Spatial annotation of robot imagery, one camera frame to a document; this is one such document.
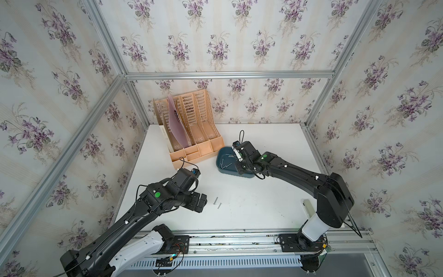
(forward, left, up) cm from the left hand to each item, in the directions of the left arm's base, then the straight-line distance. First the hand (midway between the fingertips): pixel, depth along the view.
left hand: (200, 200), depth 71 cm
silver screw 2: (+4, -8, -16) cm, 18 cm away
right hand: (+20, -18, -3) cm, 27 cm away
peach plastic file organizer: (+60, +7, -2) cm, 61 cm away
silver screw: (+5, -6, -16) cm, 17 cm away
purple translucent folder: (+35, +13, +9) cm, 39 cm away
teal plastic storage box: (+29, -12, -15) cm, 35 cm away
